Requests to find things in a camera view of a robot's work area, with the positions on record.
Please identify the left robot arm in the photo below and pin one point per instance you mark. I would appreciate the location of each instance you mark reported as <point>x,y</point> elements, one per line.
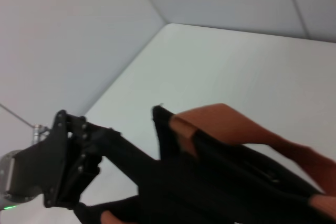
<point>6,171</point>

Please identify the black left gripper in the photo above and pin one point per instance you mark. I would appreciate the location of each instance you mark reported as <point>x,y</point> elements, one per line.
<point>39,166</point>

